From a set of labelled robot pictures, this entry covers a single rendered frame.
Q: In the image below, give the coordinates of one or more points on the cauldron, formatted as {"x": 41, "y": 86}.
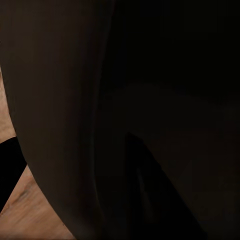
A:
{"x": 79, "y": 75}

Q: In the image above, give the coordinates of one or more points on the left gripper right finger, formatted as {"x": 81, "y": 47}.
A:
{"x": 174, "y": 220}

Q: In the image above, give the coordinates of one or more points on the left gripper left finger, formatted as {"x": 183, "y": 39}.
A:
{"x": 12, "y": 166}

